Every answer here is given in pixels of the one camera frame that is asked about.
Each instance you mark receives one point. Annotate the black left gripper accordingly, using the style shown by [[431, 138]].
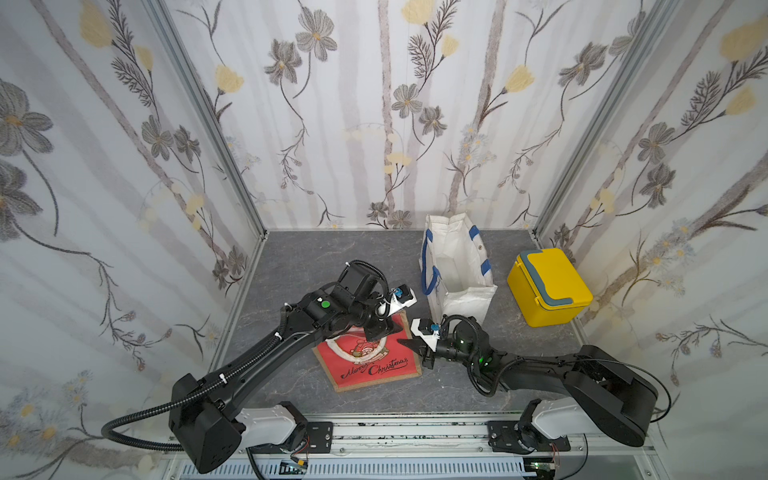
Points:
[[383, 330]]

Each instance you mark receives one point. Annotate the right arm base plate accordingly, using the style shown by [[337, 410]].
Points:
[[521, 438]]

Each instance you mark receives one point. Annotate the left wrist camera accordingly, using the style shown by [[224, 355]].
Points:
[[400, 298]]

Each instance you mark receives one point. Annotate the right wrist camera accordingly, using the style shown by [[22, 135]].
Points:
[[427, 331]]

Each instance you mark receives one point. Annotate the white Doraemon canvas bag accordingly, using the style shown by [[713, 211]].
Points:
[[456, 273]]

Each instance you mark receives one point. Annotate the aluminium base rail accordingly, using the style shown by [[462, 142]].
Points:
[[439, 446]]

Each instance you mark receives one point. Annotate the yellow cooler box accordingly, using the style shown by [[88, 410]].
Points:
[[547, 288]]

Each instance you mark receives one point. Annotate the red Christmas jute bag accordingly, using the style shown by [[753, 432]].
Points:
[[352, 362]]

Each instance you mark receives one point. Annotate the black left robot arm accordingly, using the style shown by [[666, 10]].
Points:
[[208, 419]]

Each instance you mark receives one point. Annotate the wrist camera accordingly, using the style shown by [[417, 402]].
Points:
[[427, 331], [400, 298]]

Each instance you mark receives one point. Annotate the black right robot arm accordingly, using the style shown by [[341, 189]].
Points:
[[596, 393]]

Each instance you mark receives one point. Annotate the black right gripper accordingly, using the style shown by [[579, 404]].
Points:
[[429, 351]]

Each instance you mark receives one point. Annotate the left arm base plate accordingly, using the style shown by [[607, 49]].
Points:
[[311, 437]]

